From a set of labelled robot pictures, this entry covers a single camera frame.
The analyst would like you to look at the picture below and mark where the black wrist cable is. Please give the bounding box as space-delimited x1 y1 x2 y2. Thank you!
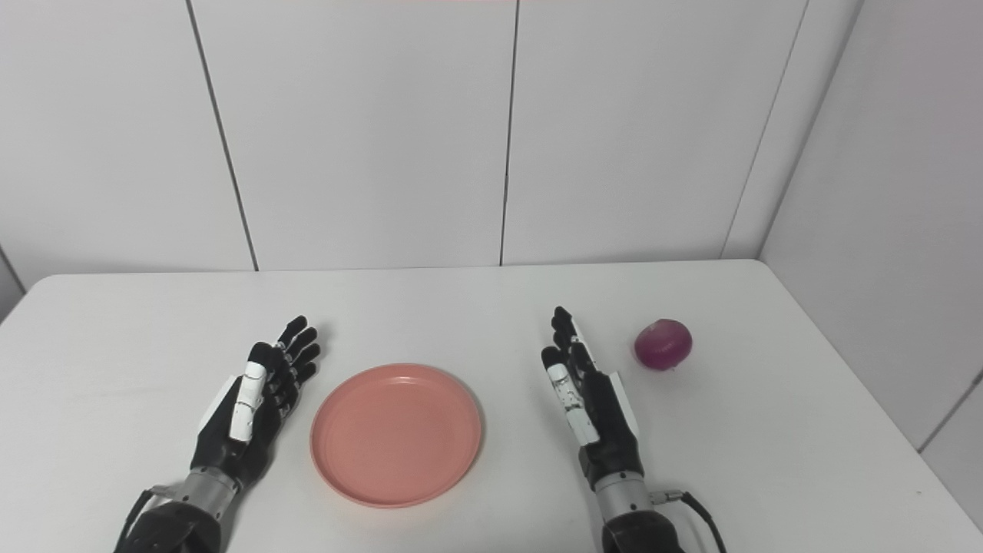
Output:
112 485 171 553
650 489 727 553

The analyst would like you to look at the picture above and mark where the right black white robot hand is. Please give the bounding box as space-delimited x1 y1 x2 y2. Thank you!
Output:
541 306 644 492

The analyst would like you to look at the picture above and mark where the pink plastic plate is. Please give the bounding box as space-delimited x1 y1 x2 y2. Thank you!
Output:
310 363 484 509

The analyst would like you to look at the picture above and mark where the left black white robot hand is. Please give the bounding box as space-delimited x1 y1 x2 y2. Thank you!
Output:
190 315 322 491

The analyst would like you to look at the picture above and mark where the red onion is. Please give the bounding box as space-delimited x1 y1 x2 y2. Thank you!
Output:
634 318 693 372

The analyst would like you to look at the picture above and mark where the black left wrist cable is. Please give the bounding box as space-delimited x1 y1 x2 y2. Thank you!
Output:
112 485 171 553

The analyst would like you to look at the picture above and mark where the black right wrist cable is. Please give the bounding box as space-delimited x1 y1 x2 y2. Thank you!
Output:
650 489 727 553

